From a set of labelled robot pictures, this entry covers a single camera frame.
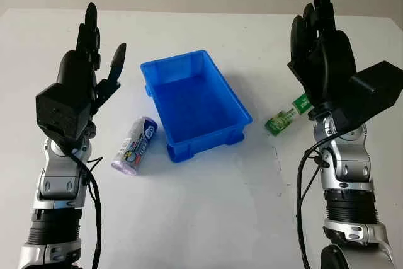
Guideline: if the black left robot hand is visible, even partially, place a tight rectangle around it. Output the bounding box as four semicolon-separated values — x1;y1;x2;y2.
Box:
55;2;128;116

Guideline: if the green chewing gum box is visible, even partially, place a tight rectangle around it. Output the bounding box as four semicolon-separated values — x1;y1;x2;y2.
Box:
264;94;313;136

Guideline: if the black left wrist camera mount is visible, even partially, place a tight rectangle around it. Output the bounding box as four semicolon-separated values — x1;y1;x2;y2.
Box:
35;82;94;142

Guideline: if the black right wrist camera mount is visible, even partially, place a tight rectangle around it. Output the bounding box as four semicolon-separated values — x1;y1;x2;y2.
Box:
334;60;400;133

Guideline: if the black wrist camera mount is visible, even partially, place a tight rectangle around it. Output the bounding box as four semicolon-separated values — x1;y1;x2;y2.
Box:
35;82;94;142
334;60;400;133

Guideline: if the purple white gum canister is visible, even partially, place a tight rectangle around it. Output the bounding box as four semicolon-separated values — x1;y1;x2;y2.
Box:
110;116;158;177

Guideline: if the blue plastic tray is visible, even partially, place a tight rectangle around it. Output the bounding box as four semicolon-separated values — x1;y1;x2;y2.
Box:
139;49;254;163

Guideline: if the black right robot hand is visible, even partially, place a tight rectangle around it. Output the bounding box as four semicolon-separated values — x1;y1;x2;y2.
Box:
287;0;358;116

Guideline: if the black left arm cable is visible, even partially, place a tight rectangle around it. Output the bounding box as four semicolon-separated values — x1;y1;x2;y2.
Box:
61;142;103;269

